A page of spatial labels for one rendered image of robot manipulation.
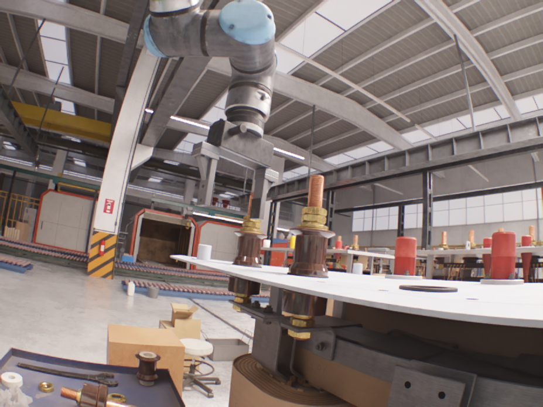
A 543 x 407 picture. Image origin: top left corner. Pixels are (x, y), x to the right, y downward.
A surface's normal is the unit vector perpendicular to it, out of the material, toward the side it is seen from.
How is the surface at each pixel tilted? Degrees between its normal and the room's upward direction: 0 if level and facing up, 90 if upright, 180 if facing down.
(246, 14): 90
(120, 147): 90
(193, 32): 134
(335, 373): 90
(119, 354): 90
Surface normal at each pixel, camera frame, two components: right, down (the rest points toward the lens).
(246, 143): 0.73, -0.04
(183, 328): 0.53, -0.25
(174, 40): -0.03, 0.74
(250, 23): 0.07, -0.18
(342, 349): -0.84, -0.19
